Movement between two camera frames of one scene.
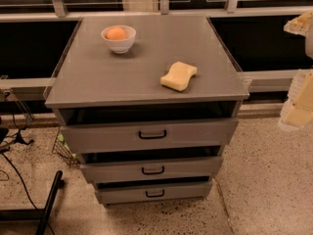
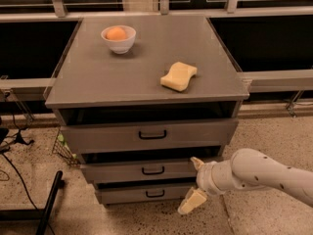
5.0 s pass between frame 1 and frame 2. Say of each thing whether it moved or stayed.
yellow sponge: stayed
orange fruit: stayed
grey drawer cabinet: stayed
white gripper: moved
